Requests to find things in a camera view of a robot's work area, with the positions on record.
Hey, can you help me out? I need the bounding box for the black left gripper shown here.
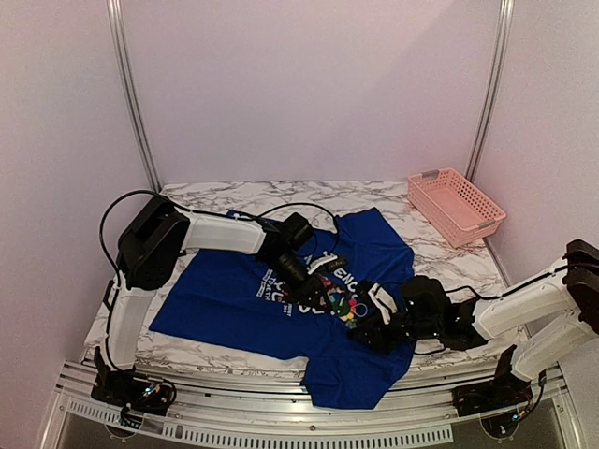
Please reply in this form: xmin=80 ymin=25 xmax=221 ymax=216
xmin=264 ymin=253 xmax=333 ymax=314

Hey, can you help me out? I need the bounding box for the blue printed t-shirt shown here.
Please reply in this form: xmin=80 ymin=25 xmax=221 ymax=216
xmin=150 ymin=208 xmax=415 ymax=410

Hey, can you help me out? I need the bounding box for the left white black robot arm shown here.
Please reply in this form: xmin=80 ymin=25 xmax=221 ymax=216
xmin=101 ymin=193 xmax=340 ymax=406

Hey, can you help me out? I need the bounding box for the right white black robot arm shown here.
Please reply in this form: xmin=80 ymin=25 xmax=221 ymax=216
xmin=349 ymin=239 xmax=598 ymax=408

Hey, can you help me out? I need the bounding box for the pink perforated plastic basket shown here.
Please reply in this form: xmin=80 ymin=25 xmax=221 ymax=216
xmin=408 ymin=168 xmax=506 ymax=248

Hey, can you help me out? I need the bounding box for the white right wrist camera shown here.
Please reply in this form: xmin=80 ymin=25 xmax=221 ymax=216
xmin=360 ymin=281 xmax=398 ymax=325

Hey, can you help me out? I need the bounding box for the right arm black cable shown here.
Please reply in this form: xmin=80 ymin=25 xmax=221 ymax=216
xmin=411 ymin=284 xmax=506 ymax=356

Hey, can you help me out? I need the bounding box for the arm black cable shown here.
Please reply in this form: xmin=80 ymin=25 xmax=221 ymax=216
xmin=411 ymin=284 xmax=506 ymax=356
xmin=98 ymin=189 xmax=341 ymax=282

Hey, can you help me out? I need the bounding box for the aluminium front rail frame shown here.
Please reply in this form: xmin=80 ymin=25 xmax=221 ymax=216
xmin=38 ymin=361 xmax=585 ymax=448

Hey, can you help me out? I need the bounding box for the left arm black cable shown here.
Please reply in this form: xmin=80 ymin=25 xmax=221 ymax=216
xmin=98 ymin=189 xmax=341 ymax=282

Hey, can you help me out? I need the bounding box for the right aluminium corner post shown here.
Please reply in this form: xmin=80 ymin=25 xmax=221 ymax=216
xmin=465 ymin=0 xmax=515 ymax=182

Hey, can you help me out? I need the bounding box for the aluminium corner post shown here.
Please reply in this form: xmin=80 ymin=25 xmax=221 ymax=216
xmin=465 ymin=0 xmax=515 ymax=182
xmin=106 ymin=0 xmax=162 ymax=192

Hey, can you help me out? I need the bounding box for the left aluminium corner post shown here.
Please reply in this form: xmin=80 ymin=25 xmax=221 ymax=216
xmin=106 ymin=0 xmax=162 ymax=192

